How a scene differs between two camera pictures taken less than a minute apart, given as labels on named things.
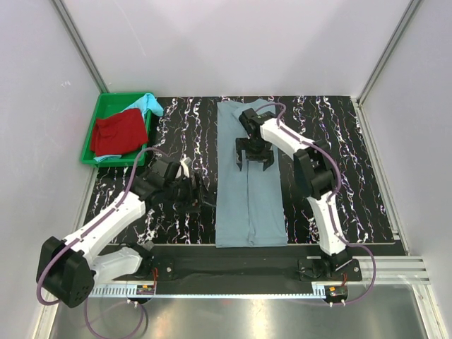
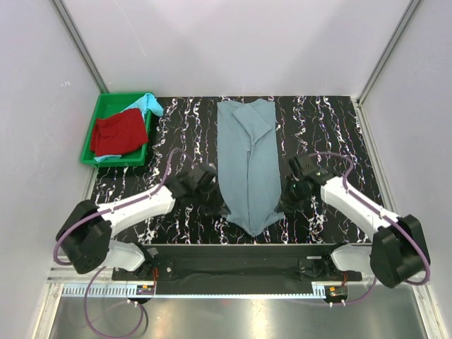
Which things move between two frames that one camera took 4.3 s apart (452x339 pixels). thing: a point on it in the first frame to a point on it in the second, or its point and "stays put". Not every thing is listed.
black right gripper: (267, 156) to (286, 204)
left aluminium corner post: (81, 46) stays put
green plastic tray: (108, 104) stays put
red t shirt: (119, 134) stays put
